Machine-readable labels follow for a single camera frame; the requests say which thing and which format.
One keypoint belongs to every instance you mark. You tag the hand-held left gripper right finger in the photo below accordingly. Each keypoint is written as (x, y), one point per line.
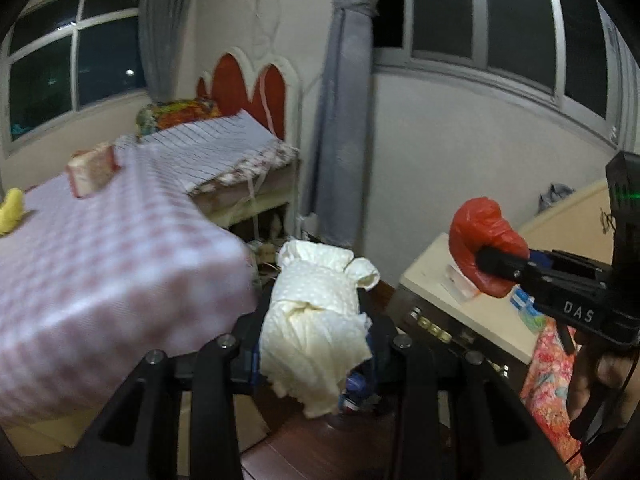
(385, 350)

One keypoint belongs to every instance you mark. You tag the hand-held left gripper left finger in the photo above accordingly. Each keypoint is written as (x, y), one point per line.
(250, 360)

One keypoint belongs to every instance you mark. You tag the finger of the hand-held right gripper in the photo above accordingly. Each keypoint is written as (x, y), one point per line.
(505, 262)

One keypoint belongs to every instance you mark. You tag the red plastic bag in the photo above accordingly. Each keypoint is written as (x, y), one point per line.
(475, 240)

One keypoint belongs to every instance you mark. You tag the cream white cloth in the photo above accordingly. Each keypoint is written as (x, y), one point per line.
(310, 320)

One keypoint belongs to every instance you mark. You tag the person's right hand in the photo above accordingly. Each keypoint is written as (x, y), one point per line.
(580, 385)

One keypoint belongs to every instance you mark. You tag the white and pink packet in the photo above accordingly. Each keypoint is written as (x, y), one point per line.
(460, 285)

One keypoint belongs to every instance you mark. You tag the blue and white box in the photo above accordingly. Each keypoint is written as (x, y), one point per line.
(527, 310)

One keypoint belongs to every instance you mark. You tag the cream nightstand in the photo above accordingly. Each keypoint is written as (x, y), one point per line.
(430, 305)

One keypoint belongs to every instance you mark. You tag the grey cloth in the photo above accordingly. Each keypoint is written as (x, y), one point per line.
(555, 197)

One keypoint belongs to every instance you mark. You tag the red floral cloth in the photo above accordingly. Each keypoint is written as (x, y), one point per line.
(550, 400)

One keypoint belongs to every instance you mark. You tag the pink checked tablecloth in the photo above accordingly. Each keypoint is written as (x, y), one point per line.
(115, 280)

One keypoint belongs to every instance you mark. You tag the floral bedspread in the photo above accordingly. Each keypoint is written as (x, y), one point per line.
(270, 157)

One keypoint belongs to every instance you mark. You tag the striped white bed sheet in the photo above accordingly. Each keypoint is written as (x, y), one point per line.
(210, 150)

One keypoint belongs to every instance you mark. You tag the tied grey curtain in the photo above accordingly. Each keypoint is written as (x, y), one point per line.
(350, 110)

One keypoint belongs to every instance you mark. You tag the wide bay window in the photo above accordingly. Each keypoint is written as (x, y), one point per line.
(500, 20)

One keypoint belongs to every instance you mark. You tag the colourful patterned pillow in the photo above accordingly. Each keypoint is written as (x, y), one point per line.
(175, 112)

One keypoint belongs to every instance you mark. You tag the red and white headboard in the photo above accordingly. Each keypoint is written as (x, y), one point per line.
(245, 80)

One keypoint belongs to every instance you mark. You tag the white framed window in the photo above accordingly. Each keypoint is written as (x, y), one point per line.
(75, 60)

